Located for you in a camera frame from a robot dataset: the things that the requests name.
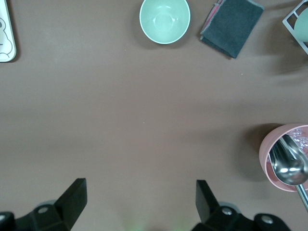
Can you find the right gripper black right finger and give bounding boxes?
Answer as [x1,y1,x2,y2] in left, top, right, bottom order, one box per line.
[191,180,292,231]

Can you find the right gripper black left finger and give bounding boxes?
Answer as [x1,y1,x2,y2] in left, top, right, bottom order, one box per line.
[14,178,87,231]

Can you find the pink bowl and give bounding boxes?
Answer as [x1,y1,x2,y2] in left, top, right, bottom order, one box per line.
[258,123,308,193]

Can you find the metal scoop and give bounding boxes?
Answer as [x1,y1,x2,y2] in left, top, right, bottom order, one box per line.
[268,134,308,212]

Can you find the clear ice cubes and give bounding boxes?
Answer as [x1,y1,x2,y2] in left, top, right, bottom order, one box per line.
[287,127,308,156]

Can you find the brown table cover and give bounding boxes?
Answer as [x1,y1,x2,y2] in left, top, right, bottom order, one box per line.
[0,0,308,231]

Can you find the dark grey folded cloth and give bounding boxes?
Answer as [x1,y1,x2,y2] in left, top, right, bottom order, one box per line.
[199,0,265,59]

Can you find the pale green bowl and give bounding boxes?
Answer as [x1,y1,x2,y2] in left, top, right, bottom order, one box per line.
[139,0,191,45]

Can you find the beige bear print tray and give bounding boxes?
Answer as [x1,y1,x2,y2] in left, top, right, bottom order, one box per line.
[0,0,17,63]

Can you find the pale green cup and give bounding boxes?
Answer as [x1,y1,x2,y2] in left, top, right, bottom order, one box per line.
[294,4,308,43]

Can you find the white wire cup rack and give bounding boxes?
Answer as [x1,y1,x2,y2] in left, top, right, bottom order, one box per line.
[282,0,308,55]

